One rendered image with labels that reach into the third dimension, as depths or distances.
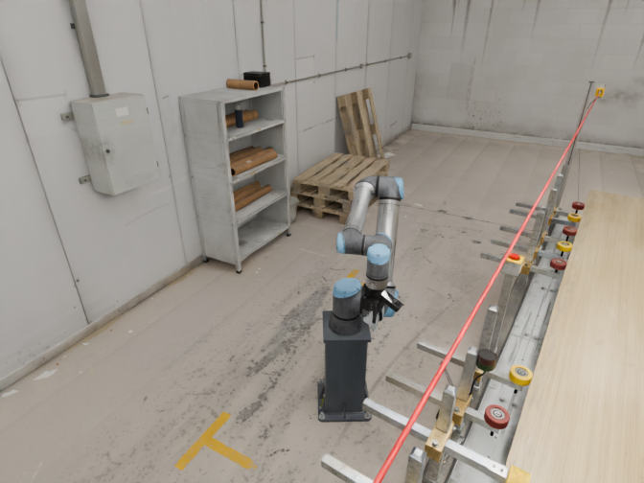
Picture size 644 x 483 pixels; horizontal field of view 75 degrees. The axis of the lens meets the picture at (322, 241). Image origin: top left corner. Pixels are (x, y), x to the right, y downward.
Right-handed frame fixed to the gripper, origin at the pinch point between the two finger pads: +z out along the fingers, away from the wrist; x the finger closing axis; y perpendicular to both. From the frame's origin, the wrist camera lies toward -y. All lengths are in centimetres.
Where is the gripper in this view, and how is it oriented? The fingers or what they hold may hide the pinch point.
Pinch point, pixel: (378, 324)
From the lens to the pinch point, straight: 186.9
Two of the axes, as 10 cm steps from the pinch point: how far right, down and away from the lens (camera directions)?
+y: -8.7, -2.3, 4.3
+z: 0.0, 8.8, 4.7
